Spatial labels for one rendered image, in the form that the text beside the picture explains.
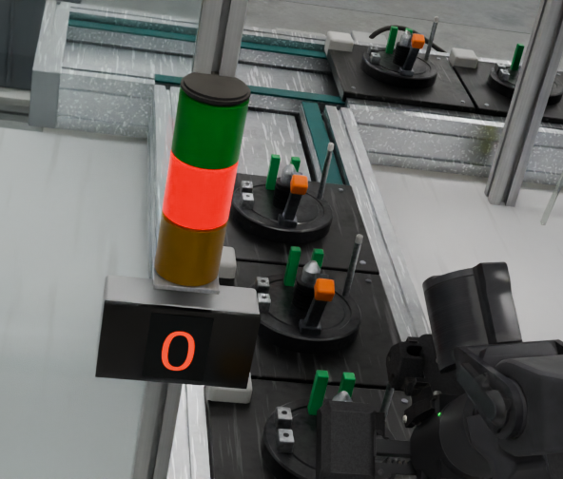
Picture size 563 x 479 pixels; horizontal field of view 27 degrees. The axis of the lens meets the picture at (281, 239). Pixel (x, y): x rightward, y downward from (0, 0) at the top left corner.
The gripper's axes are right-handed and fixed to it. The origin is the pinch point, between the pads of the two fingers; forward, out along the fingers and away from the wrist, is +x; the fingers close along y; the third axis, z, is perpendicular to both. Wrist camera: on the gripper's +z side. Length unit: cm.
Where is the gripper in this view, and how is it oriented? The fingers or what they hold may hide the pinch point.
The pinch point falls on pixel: (421, 464)
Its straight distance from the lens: 92.7
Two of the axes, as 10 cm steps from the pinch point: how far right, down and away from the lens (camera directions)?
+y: -9.8, -1.0, -1.9
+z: 0.3, -9.4, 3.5
